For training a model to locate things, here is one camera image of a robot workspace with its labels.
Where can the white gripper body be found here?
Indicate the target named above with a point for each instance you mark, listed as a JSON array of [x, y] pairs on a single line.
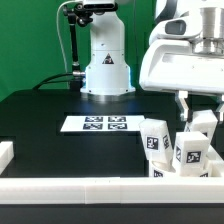
[[186, 54]]

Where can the white U-shaped fence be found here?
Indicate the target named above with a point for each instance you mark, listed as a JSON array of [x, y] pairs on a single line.
[[111, 190]]

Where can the white fiducial marker sheet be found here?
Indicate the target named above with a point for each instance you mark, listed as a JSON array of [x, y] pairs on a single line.
[[102, 123]]

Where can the white camera on mount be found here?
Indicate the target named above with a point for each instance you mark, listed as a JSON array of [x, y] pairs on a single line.
[[98, 4]]

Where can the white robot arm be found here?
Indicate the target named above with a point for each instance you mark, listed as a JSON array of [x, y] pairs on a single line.
[[106, 73]]

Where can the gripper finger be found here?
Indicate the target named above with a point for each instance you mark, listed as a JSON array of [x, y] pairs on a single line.
[[181, 100], [220, 108]]

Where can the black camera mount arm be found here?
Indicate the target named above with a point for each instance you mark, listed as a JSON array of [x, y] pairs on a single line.
[[76, 16]]

